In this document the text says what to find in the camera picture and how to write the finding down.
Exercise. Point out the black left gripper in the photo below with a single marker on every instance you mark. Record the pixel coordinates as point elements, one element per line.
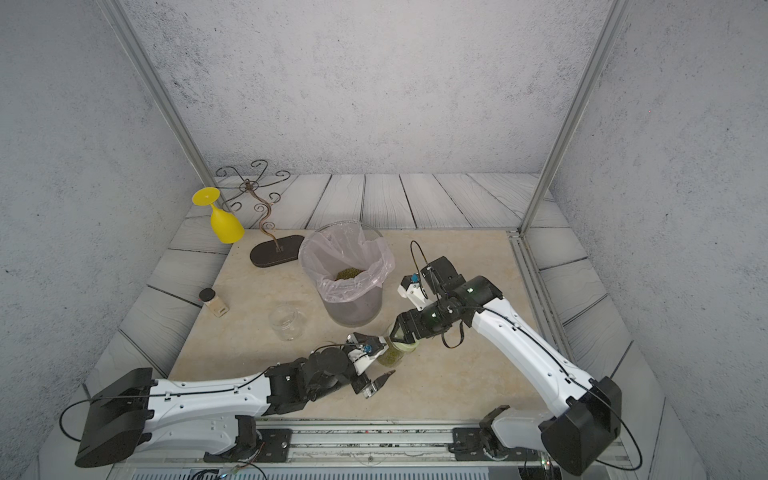
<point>365,387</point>

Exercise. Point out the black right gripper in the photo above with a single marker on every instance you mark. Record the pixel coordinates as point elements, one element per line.
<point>417,328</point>

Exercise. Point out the glass jar with green lid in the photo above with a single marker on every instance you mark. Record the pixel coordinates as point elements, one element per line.
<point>397,348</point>

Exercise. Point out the glass jar with beige lid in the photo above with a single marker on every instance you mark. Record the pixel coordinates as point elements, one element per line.
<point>287,322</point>

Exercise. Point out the grey bin with plastic liner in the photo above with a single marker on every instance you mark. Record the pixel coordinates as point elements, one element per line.
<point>348,262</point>

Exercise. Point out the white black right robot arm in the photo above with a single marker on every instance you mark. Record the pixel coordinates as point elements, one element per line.
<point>586,414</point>

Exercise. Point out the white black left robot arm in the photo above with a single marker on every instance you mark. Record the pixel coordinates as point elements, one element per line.
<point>138,412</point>

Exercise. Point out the pile of green mung beans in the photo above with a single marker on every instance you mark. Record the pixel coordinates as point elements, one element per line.
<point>348,273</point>

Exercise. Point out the small black-capped spice bottle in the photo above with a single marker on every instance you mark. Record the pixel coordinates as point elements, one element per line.
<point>213,302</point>

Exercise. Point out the yellow plastic goblet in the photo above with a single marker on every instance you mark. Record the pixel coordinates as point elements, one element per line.
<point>225,225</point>

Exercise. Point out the dark metal scroll stand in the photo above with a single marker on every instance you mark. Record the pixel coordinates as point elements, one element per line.
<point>275,250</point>

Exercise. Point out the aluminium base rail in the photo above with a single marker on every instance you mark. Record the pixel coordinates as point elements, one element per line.
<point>350,450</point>

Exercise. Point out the right aluminium frame post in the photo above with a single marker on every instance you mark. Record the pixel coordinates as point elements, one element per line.
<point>610,31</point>

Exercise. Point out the aluminium frame post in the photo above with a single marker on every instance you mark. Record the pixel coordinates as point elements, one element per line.
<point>131,44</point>
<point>610,31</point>

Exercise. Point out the left aluminium frame post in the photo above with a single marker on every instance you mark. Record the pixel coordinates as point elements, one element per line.
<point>131,44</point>

